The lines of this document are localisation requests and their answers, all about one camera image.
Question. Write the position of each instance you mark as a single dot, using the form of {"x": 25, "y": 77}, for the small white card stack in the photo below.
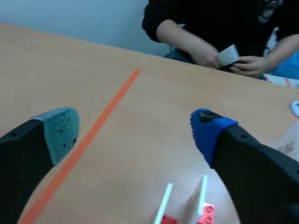
{"x": 229, "y": 55}

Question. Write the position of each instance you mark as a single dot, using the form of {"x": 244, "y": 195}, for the person's right hand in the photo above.
{"x": 208, "y": 58}

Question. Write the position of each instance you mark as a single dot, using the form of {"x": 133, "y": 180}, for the person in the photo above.
{"x": 210, "y": 16}

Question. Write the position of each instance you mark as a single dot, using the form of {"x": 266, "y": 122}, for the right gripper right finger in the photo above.
{"x": 252, "y": 177}

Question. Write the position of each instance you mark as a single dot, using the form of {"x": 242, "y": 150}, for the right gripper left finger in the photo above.
{"x": 21, "y": 149}

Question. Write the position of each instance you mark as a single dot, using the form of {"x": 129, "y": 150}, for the white upright panel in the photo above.
{"x": 165, "y": 200}
{"x": 201, "y": 198}

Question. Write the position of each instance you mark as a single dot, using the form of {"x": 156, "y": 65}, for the white sheet of paper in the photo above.
{"x": 279, "y": 80}

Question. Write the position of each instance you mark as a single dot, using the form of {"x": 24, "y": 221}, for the person's left hand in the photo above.
{"x": 253, "y": 66}

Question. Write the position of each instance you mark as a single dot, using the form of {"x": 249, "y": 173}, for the leaf picture clear card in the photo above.
{"x": 286, "y": 145}

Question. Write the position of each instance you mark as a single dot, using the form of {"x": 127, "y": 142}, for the toy brick block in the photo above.
{"x": 208, "y": 214}

